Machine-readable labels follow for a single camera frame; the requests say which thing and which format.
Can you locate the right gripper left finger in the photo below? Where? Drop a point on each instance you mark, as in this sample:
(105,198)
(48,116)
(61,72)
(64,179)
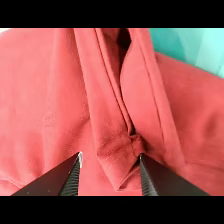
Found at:
(60,180)

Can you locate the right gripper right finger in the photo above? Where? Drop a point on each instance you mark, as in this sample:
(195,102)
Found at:
(166,181)

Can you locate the red T-shirt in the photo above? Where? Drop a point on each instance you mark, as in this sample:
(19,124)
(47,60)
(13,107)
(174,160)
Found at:
(50,100)

